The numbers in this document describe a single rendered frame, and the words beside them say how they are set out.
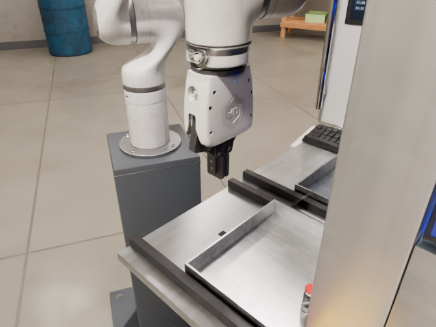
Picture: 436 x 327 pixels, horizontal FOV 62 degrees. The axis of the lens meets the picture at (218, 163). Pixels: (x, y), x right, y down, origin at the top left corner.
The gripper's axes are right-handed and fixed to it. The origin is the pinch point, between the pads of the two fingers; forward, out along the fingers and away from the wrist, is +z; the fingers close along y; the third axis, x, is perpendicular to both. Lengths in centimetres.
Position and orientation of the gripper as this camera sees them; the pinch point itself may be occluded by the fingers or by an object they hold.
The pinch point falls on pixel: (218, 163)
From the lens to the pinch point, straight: 56.2
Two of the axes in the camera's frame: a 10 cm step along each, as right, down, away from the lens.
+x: -7.2, -3.6, 5.9
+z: 0.0, 8.6, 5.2
